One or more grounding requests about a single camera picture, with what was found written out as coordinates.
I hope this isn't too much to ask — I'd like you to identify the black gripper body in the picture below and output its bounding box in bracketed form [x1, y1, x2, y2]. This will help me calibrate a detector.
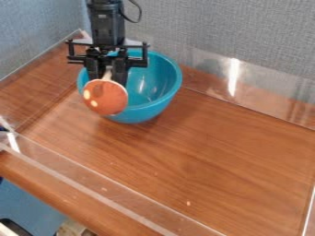
[65, 39, 149, 67]

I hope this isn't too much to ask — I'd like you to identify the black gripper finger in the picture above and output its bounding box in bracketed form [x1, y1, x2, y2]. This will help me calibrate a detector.
[85, 57, 100, 80]
[112, 57, 128, 86]

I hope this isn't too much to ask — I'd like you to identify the brown toy mushroom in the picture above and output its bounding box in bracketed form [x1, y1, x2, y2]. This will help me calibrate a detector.
[82, 69, 128, 116]

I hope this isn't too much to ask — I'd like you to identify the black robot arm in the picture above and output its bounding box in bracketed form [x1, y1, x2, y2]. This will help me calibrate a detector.
[66, 0, 149, 86]

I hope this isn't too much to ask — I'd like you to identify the blue plastic bowl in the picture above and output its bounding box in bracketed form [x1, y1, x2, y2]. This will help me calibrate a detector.
[76, 49, 184, 124]

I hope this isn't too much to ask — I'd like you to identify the clear acrylic front barrier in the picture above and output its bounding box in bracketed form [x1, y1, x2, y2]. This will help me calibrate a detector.
[0, 131, 225, 236]

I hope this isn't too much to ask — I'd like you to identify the clear acrylic barrier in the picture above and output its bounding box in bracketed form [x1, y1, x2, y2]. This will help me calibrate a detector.
[181, 48, 315, 130]
[0, 131, 225, 236]

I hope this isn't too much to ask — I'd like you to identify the clear acrylic back barrier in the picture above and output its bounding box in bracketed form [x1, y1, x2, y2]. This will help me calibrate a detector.
[181, 48, 315, 130]

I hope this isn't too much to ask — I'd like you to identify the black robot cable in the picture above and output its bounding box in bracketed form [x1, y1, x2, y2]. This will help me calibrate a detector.
[118, 0, 142, 24]

